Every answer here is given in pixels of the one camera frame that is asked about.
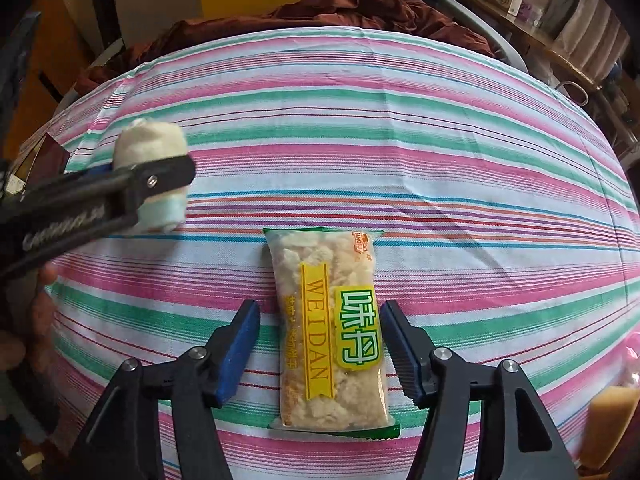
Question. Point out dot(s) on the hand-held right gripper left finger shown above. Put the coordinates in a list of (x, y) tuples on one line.
[(237, 355)]

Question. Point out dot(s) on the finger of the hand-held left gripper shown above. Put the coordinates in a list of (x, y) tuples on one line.
[(160, 177)]

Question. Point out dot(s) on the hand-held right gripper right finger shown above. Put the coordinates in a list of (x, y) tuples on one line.
[(400, 345)]

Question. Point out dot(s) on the white gauze roll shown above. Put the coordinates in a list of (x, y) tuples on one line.
[(150, 140)]

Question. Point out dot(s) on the red box with gold lining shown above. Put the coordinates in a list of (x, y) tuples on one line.
[(52, 155)]

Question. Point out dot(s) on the rice cracker snack packet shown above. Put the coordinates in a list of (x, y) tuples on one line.
[(320, 310)]

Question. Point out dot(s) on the person's left hand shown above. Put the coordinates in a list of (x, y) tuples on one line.
[(42, 305)]

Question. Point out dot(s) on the wooden wardrobe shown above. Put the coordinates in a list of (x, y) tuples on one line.
[(55, 50)]

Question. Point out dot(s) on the yellow sponge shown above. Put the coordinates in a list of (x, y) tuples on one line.
[(612, 425)]

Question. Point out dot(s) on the maroon blanket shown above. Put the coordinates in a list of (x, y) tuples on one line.
[(350, 10)]

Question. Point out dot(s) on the wooden desk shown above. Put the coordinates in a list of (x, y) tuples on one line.
[(550, 50)]

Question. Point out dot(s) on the purple package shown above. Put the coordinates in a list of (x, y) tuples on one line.
[(531, 12)]

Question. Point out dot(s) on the pink patterned curtain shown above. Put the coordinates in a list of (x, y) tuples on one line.
[(590, 25)]

